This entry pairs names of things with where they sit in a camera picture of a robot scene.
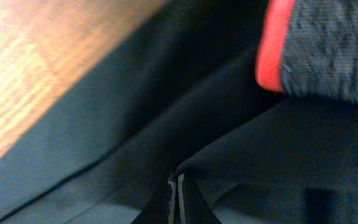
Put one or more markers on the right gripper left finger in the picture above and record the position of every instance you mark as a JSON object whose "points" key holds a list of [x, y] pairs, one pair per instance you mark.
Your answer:
{"points": [[161, 207]]}

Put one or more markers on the black leggings with red waistband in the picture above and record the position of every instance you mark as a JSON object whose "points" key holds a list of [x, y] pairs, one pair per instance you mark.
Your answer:
{"points": [[179, 96]]}

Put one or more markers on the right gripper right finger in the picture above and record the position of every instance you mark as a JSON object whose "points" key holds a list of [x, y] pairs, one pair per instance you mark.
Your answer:
{"points": [[192, 206]]}

